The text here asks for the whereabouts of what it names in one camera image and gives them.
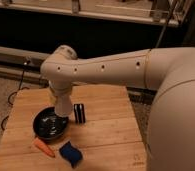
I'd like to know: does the white ceramic cup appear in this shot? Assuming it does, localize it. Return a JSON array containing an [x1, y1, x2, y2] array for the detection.
[[55, 95, 73, 117]]

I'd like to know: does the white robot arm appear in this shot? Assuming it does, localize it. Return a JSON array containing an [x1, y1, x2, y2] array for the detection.
[[40, 45, 195, 171]]

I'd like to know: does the black round bowl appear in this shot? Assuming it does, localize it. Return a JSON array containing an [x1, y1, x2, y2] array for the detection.
[[33, 107, 69, 141]]

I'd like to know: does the orange carrot toy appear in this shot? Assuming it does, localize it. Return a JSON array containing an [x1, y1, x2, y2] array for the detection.
[[34, 138, 55, 158]]

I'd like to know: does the metal pole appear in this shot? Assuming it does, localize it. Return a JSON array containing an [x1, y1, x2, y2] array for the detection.
[[155, 0, 179, 48]]

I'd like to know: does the black cable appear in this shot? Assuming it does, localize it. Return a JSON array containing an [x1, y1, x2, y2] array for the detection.
[[0, 59, 31, 131]]

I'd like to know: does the wooden shelf frame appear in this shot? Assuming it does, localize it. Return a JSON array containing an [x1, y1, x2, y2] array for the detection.
[[0, 0, 193, 27]]

